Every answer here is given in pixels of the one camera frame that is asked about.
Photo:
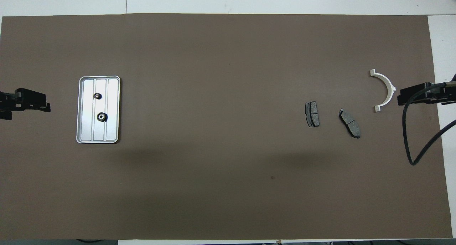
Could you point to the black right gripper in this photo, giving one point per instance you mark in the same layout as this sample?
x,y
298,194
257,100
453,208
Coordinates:
x,y
429,92

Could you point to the short dark brake pad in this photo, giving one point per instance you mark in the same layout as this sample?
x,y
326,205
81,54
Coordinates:
x,y
313,113

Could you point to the large black bearing gear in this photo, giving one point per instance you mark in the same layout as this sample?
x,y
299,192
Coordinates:
x,y
102,117

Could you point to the silver metal tray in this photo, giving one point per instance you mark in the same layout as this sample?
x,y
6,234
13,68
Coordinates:
x,y
110,131

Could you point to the long dark brake pad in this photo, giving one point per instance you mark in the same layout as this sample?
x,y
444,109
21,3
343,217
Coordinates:
x,y
351,124

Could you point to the white semicircular bracket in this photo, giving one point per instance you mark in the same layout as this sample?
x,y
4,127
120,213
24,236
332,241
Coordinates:
x,y
390,87

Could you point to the brown table mat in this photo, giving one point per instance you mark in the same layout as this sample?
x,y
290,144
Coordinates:
x,y
228,188

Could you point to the small black bearing gear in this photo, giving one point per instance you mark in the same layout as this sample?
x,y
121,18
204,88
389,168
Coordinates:
x,y
97,95

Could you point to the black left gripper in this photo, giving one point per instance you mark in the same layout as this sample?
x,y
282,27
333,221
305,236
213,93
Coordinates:
x,y
30,96

